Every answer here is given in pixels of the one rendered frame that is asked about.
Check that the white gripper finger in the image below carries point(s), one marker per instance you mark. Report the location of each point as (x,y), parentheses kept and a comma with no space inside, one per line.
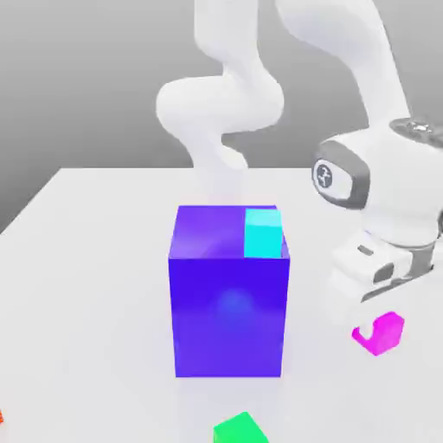
(367,323)

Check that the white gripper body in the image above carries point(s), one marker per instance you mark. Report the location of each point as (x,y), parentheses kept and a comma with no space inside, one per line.
(349,301)

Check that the small magenta cube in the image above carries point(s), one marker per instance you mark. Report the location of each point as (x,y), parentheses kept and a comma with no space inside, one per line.
(387,334)

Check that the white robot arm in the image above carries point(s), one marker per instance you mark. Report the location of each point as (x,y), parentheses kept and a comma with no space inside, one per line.
(221,104)

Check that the small cyan cube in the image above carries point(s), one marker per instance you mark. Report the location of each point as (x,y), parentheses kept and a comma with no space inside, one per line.
(262,238)

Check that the small green cube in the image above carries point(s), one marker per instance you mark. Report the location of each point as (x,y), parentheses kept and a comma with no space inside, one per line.
(238,431)

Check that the large blue box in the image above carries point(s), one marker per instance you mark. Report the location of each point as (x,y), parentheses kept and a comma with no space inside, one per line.
(228,311)

